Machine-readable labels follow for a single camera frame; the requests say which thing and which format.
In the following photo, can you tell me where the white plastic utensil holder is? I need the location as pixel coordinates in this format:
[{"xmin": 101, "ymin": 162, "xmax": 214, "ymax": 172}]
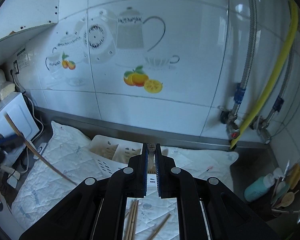
[{"xmin": 88, "ymin": 134, "xmax": 169, "ymax": 188}]

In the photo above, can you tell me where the white microwave oven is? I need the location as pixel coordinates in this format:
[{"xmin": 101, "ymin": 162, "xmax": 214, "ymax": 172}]
[{"xmin": 0, "ymin": 91, "xmax": 41, "ymax": 156}]

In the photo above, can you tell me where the teal spray bottle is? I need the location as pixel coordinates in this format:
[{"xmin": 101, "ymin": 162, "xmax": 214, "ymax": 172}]
[{"xmin": 244, "ymin": 167, "xmax": 283, "ymax": 202}]

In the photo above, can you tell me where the chrome water valve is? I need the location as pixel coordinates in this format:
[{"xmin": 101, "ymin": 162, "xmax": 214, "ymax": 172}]
[{"xmin": 250, "ymin": 115, "xmax": 271, "ymax": 145}]

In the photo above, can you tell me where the wooden spoon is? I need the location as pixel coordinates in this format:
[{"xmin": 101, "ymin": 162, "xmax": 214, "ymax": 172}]
[{"xmin": 275, "ymin": 191, "xmax": 298, "ymax": 209}]

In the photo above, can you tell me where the black utensil pot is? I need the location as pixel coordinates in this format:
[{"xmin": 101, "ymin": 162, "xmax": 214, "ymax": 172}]
[{"xmin": 270, "ymin": 174, "xmax": 300, "ymax": 225}]

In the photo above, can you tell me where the red handled water valve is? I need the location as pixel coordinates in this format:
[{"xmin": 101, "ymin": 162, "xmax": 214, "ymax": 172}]
[{"xmin": 220, "ymin": 110, "xmax": 240, "ymax": 140}]

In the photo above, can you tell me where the left braided metal hose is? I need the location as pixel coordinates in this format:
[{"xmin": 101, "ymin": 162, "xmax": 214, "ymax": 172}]
[{"xmin": 231, "ymin": 0, "xmax": 258, "ymax": 116}]

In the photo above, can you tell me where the braided metal hose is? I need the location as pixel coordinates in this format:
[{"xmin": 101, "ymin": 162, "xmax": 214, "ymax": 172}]
[
  {"xmin": 231, "ymin": 0, "xmax": 258, "ymax": 116},
  {"xmin": 264, "ymin": 37, "xmax": 297, "ymax": 126}
]

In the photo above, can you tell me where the yellow gas hose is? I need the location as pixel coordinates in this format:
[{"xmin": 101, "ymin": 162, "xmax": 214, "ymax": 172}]
[{"xmin": 230, "ymin": 0, "xmax": 299, "ymax": 151}]

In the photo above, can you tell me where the right braided metal hose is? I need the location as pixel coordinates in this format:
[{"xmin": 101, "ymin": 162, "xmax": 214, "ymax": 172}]
[{"xmin": 264, "ymin": 37, "xmax": 297, "ymax": 126}]

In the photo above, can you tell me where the green wall cabinet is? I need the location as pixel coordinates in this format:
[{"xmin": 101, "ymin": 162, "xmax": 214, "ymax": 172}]
[{"xmin": 0, "ymin": 0, "xmax": 63, "ymax": 55}]

